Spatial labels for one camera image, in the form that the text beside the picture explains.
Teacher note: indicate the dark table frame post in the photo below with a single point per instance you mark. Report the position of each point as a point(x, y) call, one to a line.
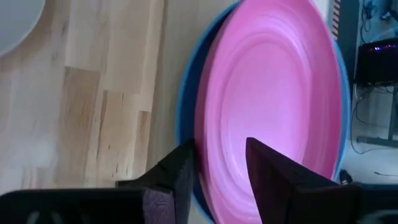
point(348, 37)

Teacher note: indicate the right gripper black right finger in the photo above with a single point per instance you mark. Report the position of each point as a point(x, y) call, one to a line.
point(280, 193)

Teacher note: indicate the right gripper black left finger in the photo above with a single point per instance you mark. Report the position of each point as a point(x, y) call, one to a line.
point(174, 174)

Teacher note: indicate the grey-green plate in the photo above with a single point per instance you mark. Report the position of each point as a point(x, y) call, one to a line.
point(15, 21)

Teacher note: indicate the pink-red plate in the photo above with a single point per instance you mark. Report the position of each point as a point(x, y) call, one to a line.
point(267, 93)

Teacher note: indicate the black computer with purple lights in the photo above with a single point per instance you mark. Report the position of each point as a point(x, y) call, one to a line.
point(377, 65)

